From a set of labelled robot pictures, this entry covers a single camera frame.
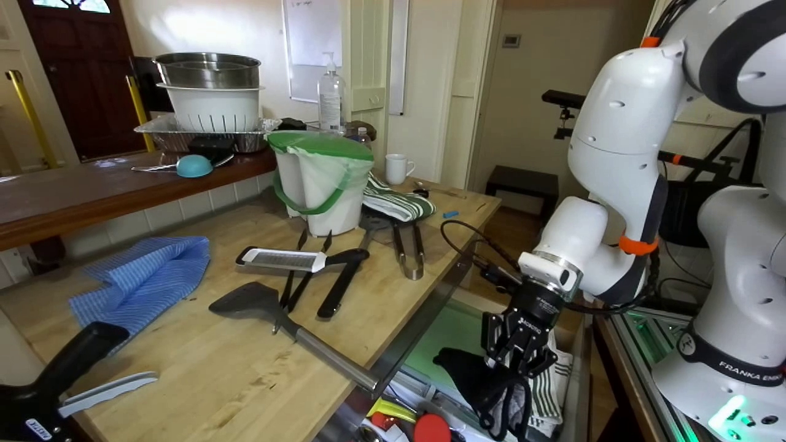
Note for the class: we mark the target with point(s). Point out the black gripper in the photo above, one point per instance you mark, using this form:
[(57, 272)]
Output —
[(516, 337)]

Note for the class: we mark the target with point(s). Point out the black cloth item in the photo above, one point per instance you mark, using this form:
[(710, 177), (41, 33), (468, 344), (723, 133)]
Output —
[(497, 396)]

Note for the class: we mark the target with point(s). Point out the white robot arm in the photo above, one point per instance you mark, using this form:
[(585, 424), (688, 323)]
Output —
[(727, 364)]

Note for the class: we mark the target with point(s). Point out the green striped towel in drawer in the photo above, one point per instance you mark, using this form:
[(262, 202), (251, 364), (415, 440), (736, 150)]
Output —
[(548, 392)]

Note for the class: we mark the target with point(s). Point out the open wooden drawer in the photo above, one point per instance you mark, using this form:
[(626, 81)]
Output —
[(413, 394)]

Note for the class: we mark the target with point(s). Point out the green cutting mat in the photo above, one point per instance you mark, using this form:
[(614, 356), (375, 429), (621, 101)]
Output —
[(456, 327)]

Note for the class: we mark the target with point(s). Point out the black tongs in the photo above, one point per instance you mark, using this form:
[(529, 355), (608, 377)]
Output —
[(409, 249)]

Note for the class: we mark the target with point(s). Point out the red round utensil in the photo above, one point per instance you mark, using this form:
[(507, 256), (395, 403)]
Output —
[(431, 429)]

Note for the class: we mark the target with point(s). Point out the black stool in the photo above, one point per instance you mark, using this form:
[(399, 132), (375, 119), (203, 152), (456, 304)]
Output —
[(527, 183)]

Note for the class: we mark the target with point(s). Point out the green striped towel on table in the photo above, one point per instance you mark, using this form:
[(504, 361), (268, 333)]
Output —
[(395, 205)]

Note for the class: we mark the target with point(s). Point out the white mug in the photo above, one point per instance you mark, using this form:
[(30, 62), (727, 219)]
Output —
[(395, 168)]

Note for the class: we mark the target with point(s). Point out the white compost bin green lid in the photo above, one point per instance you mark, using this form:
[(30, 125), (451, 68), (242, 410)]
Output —
[(321, 177)]

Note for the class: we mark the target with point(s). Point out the plastic water bottle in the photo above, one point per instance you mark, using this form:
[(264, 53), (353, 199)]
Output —
[(330, 94)]

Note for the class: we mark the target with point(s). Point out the teal bowl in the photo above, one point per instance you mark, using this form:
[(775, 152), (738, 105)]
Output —
[(194, 168)]

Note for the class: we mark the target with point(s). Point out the white dish rack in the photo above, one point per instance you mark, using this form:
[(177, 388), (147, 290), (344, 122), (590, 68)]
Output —
[(206, 111)]

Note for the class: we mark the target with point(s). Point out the blue cloth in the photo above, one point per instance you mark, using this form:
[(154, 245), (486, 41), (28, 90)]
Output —
[(142, 281)]

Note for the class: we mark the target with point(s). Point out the steel pot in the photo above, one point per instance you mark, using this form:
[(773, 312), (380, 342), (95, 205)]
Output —
[(206, 70)]

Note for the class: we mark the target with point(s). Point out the grater with black handle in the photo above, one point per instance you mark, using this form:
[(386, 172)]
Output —
[(300, 261)]

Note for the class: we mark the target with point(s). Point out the black spatula steel handle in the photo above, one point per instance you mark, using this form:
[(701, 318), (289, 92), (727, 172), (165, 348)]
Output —
[(257, 300)]

